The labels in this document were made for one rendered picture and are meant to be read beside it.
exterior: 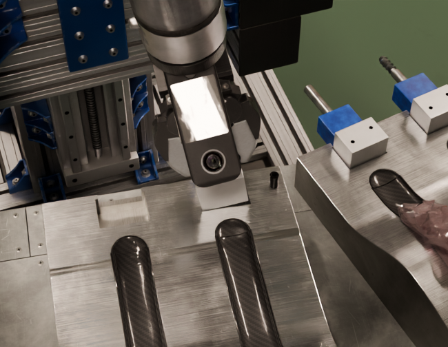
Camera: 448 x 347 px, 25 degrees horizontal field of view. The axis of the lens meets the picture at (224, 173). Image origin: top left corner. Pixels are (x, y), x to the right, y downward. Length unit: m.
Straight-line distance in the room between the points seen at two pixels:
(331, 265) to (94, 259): 0.27
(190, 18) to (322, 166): 0.39
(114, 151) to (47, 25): 0.47
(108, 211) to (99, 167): 0.70
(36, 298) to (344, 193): 0.36
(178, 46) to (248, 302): 0.30
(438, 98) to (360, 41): 1.36
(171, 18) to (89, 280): 0.33
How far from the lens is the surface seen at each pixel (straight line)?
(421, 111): 1.19
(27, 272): 1.14
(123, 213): 1.09
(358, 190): 1.13
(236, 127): 0.96
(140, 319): 1.00
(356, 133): 1.15
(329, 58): 2.49
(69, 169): 1.79
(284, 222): 1.05
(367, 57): 2.51
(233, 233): 1.05
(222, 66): 0.93
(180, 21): 0.81
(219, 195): 1.04
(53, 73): 1.44
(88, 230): 1.05
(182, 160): 1.00
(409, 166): 1.16
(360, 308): 1.11
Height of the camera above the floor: 1.74
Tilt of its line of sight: 51 degrees down
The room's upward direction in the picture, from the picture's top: straight up
